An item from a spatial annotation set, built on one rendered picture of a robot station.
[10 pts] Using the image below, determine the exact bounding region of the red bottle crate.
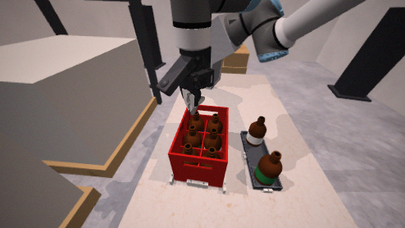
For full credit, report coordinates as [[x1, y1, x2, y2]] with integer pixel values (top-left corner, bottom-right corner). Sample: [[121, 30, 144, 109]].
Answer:
[[168, 106, 229, 188]]

